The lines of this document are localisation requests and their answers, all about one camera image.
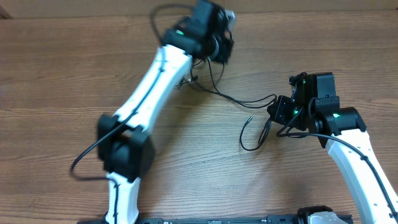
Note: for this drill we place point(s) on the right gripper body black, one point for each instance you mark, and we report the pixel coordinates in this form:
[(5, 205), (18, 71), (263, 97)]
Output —
[(284, 110)]

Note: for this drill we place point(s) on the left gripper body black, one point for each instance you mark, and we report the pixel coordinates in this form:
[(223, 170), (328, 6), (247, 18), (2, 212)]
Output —
[(220, 47)]

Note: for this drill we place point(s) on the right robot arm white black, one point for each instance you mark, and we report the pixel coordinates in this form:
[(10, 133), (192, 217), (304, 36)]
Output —
[(314, 110)]

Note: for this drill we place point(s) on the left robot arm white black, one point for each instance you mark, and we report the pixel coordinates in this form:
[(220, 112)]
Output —
[(124, 143)]

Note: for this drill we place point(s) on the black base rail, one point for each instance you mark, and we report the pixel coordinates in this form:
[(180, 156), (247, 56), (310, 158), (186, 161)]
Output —
[(273, 219)]

